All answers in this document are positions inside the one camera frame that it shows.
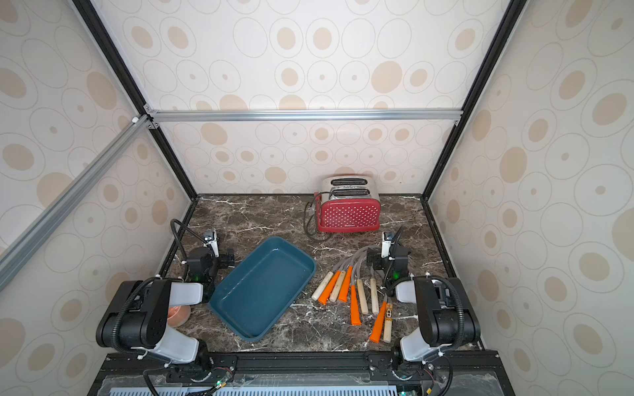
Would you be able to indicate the left diagonal aluminium bar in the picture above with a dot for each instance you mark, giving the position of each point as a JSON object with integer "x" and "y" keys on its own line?
{"x": 26, "y": 245}

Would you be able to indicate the pink plastic cup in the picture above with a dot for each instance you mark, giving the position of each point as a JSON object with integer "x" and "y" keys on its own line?
{"x": 178, "y": 315}

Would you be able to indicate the wooden handle sickle labelled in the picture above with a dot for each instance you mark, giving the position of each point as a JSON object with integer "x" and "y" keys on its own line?
{"x": 387, "y": 330}

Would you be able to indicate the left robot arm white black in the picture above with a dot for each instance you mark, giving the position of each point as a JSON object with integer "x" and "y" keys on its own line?
{"x": 136, "y": 321}

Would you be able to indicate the red polka dot toaster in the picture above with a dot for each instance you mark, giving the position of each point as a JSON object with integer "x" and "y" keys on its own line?
{"x": 347, "y": 204}

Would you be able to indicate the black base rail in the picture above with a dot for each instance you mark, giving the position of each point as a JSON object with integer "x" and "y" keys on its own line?
{"x": 305, "y": 373}

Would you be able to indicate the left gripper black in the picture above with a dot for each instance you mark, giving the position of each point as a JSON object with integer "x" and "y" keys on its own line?
{"x": 220, "y": 259}

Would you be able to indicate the orange handle sickle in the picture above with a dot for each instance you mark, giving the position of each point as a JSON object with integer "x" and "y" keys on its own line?
{"x": 356, "y": 315}
{"x": 377, "y": 329}
{"x": 350, "y": 268}
{"x": 331, "y": 289}

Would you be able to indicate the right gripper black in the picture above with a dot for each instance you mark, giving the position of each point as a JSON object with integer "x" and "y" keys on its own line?
{"x": 392, "y": 255}

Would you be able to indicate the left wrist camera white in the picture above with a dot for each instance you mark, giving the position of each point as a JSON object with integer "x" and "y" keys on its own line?
{"x": 211, "y": 241}

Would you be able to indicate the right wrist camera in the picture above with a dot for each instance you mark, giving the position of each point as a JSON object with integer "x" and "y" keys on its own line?
{"x": 386, "y": 244}

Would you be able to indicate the teal rectangular storage tray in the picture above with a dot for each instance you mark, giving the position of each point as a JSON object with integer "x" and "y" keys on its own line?
{"x": 255, "y": 295}

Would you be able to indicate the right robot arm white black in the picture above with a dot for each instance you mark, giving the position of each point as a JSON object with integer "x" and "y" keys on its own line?
{"x": 446, "y": 318}

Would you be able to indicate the horizontal aluminium bar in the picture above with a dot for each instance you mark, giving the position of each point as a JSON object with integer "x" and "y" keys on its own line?
{"x": 451, "y": 114}

